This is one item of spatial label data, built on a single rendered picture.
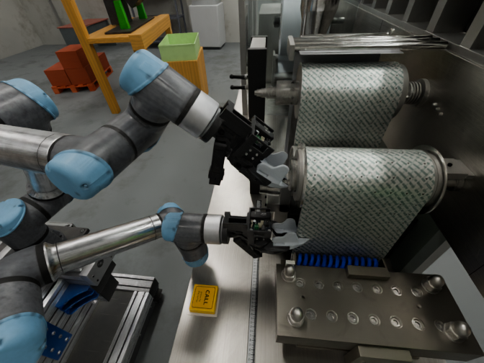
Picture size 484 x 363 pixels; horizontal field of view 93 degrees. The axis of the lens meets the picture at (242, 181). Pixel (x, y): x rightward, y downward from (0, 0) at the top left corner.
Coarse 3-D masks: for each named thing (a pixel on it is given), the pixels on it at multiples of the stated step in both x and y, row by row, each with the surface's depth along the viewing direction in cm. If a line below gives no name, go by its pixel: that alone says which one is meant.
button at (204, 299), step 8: (200, 288) 66; (208, 288) 66; (216, 288) 66; (192, 296) 65; (200, 296) 65; (208, 296) 64; (216, 296) 65; (192, 304) 63; (200, 304) 63; (208, 304) 63; (192, 312) 63; (200, 312) 63; (208, 312) 62
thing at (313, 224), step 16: (304, 224) 53; (320, 224) 53; (336, 224) 52; (352, 224) 52; (368, 224) 51; (384, 224) 51; (400, 224) 50; (320, 240) 57; (336, 240) 57; (352, 240) 56; (368, 240) 55; (384, 240) 55; (352, 256) 61; (368, 256) 60; (384, 256) 60
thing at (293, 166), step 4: (292, 160) 50; (296, 160) 50; (292, 164) 49; (296, 164) 49; (292, 168) 48; (296, 168) 48; (288, 172) 54; (292, 172) 48; (296, 172) 48; (288, 176) 54; (292, 176) 48; (296, 176) 48; (292, 180) 48; (296, 180) 48; (292, 184) 49; (296, 184) 49; (288, 188) 53; (292, 188) 49; (296, 188) 49
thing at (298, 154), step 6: (300, 150) 50; (294, 156) 55; (300, 156) 47; (300, 162) 46; (432, 162) 45; (300, 168) 46; (300, 174) 46; (300, 180) 46; (300, 186) 46; (294, 192) 52; (300, 192) 47; (432, 192) 44; (294, 198) 52
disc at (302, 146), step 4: (300, 144) 50; (304, 144) 48; (300, 148) 50; (304, 148) 46; (304, 152) 46; (304, 156) 45; (304, 160) 45; (304, 164) 45; (304, 168) 45; (304, 172) 45; (304, 176) 44; (304, 180) 44; (304, 184) 45; (304, 188) 45; (304, 192) 45; (300, 196) 48; (304, 196) 46; (300, 200) 47; (296, 204) 53; (300, 204) 48
